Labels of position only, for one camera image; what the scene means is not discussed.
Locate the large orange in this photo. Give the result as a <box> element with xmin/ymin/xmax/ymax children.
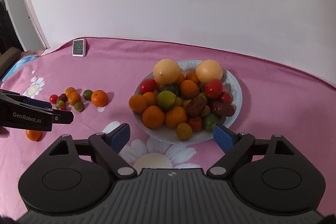
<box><xmin>91</xmin><ymin>90</ymin><xmax>108</xmax><ymax>107</ymax></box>
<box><xmin>142</xmin><ymin>106</ymin><xmax>165</xmax><ymax>130</ymax></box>

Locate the large green lime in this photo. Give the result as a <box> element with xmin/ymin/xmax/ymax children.
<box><xmin>157</xmin><ymin>90</ymin><xmax>177</xmax><ymax>111</ymax></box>

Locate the small yellow melon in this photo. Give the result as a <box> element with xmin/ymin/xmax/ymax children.
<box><xmin>195</xmin><ymin>59</ymin><xmax>223</xmax><ymax>84</ymax></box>

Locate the large yellow round melon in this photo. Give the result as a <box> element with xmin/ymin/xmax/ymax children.
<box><xmin>153</xmin><ymin>59</ymin><xmax>180</xmax><ymax>86</ymax></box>

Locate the red cherry tomato left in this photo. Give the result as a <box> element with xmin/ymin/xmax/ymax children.
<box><xmin>49</xmin><ymin>94</ymin><xmax>58</xmax><ymax>105</ymax></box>

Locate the small green jujube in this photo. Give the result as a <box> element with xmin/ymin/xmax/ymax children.
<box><xmin>56</xmin><ymin>100</ymin><xmax>65</xmax><ymax>109</ymax></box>

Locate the small red cherry tomato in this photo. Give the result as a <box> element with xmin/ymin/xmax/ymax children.
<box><xmin>58</xmin><ymin>106</ymin><xmax>67</xmax><ymax>111</ymax></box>

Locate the dark red date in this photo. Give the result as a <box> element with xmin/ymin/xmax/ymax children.
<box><xmin>57</xmin><ymin>93</ymin><xmax>68</xmax><ymax>103</ymax></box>

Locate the orange mandarin under gripper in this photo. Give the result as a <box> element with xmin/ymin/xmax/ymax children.
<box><xmin>26</xmin><ymin>130</ymin><xmax>42</xmax><ymax>141</ymax></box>

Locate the small orange mandarin back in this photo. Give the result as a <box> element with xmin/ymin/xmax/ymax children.
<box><xmin>65</xmin><ymin>87</ymin><xmax>76</xmax><ymax>98</ymax></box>

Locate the orange mandarin middle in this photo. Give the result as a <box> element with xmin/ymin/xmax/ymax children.
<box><xmin>68</xmin><ymin>92</ymin><xmax>81</xmax><ymax>106</ymax></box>

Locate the large orange in plate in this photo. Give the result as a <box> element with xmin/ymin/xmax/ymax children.
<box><xmin>142</xmin><ymin>106</ymin><xmax>165</xmax><ymax>130</ymax></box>

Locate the small green lime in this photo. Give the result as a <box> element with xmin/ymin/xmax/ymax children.
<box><xmin>74</xmin><ymin>102</ymin><xmax>84</xmax><ymax>112</ymax></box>

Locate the blue cloth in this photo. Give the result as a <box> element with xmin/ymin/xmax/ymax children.
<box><xmin>1</xmin><ymin>55</ymin><xmax>38</xmax><ymax>82</ymax></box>

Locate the green lime back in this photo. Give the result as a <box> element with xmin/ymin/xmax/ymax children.
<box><xmin>83</xmin><ymin>89</ymin><xmax>93</xmax><ymax>101</ymax></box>

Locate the white fruit plate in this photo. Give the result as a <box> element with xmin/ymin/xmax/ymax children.
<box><xmin>130</xmin><ymin>60</ymin><xmax>243</xmax><ymax>144</ymax></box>

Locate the olive cushion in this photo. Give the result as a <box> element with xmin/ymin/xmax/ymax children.
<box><xmin>0</xmin><ymin>47</ymin><xmax>21</xmax><ymax>77</ymax></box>

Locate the pink flowered tablecloth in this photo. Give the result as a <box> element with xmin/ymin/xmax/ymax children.
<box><xmin>1</xmin><ymin>38</ymin><xmax>335</xmax><ymax>219</ymax></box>

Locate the white digital clock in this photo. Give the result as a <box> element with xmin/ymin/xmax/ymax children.
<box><xmin>72</xmin><ymin>38</ymin><xmax>87</xmax><ymax>57</ymax></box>

